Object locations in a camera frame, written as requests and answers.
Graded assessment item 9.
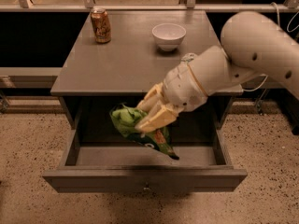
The grey wooden cabinet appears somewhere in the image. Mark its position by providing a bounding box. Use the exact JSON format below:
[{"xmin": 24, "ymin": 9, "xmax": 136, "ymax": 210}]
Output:
[{"xmin": 50, "ymin": 9, "xmax": 244, "ymax": 130}]

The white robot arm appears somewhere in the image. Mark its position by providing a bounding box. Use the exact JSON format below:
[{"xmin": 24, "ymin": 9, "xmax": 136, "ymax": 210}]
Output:
[{"xmin": 135, "ymin": 11, "xmax": 299, "ymax": 133}]

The crushed white soda can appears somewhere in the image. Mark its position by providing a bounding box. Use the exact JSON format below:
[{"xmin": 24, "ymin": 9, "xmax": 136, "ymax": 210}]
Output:
[{"xmin": 180, "ymin": 53, "xmax": 197, "ymax": 63}]

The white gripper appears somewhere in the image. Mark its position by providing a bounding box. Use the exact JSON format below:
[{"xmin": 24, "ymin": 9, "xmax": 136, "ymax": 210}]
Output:
[{"xmin": 135, "ymin": 63, "xmax": 207, "ymax": 133}]

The orange soda can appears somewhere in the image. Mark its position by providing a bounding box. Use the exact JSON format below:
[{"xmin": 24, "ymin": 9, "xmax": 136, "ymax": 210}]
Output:
[{"xmin": 90, "ymin": 7, "xmax": 111, "ymax": 44}]

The white cable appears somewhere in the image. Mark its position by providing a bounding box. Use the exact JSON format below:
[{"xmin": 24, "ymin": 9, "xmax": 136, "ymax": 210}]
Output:
[{"xmin": 242, "ymin": 1, "xmax": 299, "ymax": 93}]

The green rice chip bag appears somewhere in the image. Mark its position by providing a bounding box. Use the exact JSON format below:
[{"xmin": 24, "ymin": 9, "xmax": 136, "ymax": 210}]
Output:
[{"xmin": 108, "ymin": 103, "xmax": 180, "ymax": 161}]

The white ceramic bowl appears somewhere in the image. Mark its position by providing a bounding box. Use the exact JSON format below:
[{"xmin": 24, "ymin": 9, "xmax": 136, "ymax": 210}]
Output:
[{"xmin": 152, "ymin": 23, "xmax": 186, "ymax": 51}]

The open grey top drawer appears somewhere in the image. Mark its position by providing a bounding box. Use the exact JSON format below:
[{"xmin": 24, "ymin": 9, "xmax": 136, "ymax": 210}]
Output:
[{"xmin": 42, "ymin": 96, "xmax": 248, "ymax": 194}]

